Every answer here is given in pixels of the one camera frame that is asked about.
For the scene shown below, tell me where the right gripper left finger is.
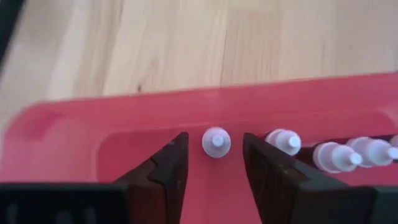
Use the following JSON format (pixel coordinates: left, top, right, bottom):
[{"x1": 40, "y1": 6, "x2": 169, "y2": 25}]
[{"x1": 113, "y1": 131, "x2": 190, "y2": 224}]

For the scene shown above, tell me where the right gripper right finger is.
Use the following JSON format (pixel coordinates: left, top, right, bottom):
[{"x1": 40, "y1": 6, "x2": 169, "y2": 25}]
[{"x1": 243, "y1": 132, "x2": 376, "y2": 224}]

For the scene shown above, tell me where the small white-capped coloring bottle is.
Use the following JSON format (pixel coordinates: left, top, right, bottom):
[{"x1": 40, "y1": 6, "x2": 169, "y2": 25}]
[
  {"x1": 312, "y1": 141, "x2": 364, "y2": 174},
  {"x1": 346, "y1": 136, "x2": 398, "y2": 167}
]

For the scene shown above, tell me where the small dark blue coloring bottle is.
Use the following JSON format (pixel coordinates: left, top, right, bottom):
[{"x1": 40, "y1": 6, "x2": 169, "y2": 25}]
[{"x1": 201, "y1": 126, "x2": 232, "y2": 159}]

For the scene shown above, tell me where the pink translucent plastic bin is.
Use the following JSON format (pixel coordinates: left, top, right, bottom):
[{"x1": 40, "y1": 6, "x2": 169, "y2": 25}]
[{"x1": 0, "y1": 71, "x2": 398, "y2": 224}]

